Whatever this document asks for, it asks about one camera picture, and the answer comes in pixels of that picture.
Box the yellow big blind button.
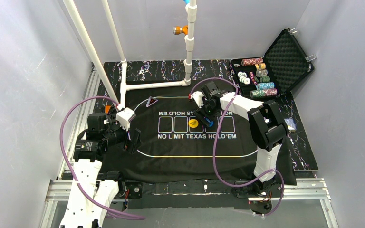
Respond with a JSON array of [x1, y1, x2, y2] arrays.
[[188, 119, 199, 129]]

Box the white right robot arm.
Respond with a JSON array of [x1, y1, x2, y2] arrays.
[[189, 78, 289, 188]]

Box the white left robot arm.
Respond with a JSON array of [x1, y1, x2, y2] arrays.
[[59, 108, 145, 228]]

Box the black poker felt mat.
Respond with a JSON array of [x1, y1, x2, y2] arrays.
[[99, 79, 298, 186]]

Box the white chips in case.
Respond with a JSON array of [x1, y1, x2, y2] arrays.
[[237, 71, 251, 85]]

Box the red white chip row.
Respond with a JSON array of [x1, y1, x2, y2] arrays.
[[241, 57, 263, 66]]

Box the dark green chip row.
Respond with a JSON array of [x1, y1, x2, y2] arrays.
[[255, 69, 270, 83]]

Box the green and pink chip row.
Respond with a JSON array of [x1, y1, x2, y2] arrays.
[[250, 88, 278, 98]]

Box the blue chip row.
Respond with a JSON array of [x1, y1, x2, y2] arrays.
[[256, 82, 275, 90]]

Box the yellow chip row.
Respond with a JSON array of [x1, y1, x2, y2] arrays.
[[255, 63, 266, 70]]

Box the blue playing card deck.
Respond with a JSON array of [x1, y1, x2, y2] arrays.
[[285, 118, 297, 131]]

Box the orange clamp knob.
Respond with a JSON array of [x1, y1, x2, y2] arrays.
[[173, 25, 189, 36]]

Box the black poker chip case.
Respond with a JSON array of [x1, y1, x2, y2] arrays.
[[231, 28, 315, 101]]

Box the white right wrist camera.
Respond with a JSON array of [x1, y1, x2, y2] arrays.
[[189, 91, 204, 108]]

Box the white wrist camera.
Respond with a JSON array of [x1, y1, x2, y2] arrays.
[[116, 108, 136, 131], [189, 91, 204, 108]]

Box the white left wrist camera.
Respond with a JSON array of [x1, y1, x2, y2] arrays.
[[116, 108, 136, 131]]

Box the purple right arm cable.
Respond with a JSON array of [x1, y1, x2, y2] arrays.
[[190, 77, 285, 218]]

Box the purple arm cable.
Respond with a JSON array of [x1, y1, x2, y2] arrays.
[[190, 77, 285, 218], [59, 95, 146, 220]]

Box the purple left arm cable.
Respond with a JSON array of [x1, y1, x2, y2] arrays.
[[59, 95, 146, 220]]

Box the white PVC pipe frame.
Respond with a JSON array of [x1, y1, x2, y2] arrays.
[[63, 0, 198, 111]]

